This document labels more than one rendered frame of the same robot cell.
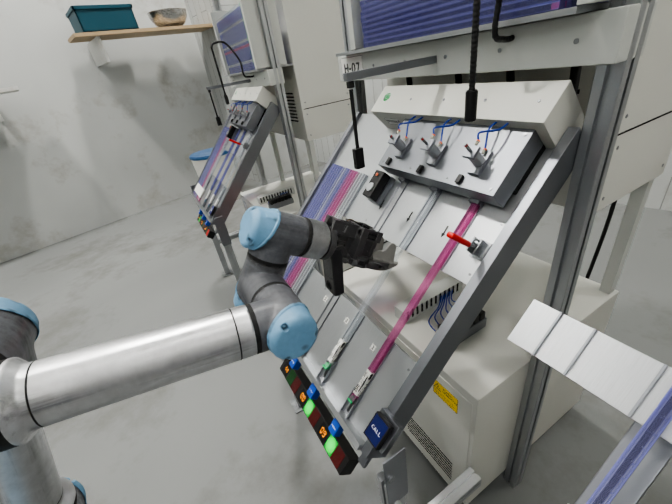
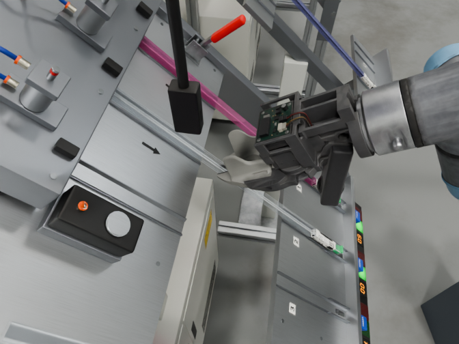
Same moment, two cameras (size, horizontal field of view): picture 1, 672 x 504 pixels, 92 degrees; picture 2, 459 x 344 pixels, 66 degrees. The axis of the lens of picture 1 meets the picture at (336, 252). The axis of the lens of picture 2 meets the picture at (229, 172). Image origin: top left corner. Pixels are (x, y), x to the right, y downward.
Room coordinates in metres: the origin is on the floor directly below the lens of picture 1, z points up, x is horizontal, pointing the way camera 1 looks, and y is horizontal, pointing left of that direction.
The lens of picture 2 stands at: (0.88, 0.05, 1.37)
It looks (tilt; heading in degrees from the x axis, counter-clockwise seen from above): 54 degrees down; 215
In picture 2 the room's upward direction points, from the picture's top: straight up
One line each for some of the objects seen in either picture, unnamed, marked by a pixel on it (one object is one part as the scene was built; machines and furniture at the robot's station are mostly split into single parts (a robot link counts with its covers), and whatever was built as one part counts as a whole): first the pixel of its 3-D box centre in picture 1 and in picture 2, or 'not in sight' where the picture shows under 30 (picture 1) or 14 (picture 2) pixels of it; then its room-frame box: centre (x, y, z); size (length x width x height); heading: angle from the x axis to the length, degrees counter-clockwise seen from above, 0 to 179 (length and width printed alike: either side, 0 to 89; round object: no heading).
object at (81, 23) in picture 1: (103, 21); not in sight; (4.26, 1.94, 2.05); 0.53 x 0.40 x 0.21; 129
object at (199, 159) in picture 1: (218, 176); not in sight; (4.23, 1.32, 0.31); 0.52 x 0.51 x 0.63; 39
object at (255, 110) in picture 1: (272, 194); not in sight; (2.14, 0.36, 0.66); 1.01 x 0.73 x 1.31; 115
